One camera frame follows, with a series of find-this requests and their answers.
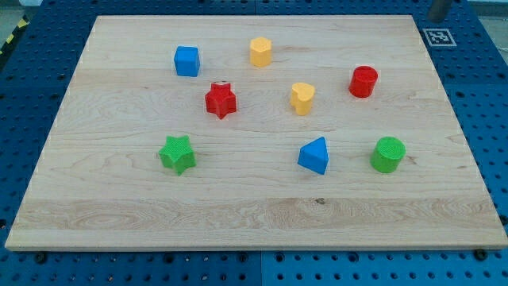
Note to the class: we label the blue triangle block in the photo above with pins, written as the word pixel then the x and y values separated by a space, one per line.
pixel 314 156

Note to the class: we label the white fiducial marker tag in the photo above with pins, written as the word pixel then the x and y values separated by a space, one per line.
pixel 438 37

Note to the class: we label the red cylinder block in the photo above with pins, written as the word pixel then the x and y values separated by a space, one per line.
pixel 363 81

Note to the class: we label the red star block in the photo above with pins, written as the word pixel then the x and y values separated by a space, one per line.
pixel 220 100

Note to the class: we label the wooden board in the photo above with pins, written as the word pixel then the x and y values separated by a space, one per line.
pixel 99 184

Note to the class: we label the green star block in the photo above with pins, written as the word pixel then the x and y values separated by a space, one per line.
pixel 177 154

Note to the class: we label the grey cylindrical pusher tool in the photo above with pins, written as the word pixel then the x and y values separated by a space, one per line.
pixel 438 10

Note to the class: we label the green cylinder block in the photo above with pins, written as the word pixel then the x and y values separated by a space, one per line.
pixel 387 154

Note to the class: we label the yellow hexagon block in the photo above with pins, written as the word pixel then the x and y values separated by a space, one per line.
pixel 260 52

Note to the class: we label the blue cube block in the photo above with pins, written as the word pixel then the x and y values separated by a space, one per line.
pixel 187 61

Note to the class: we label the yellow heart block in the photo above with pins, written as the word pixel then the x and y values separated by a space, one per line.
pixel 302 95

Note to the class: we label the black yellow hazard tape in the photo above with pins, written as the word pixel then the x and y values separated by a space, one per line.
pixel 15 36

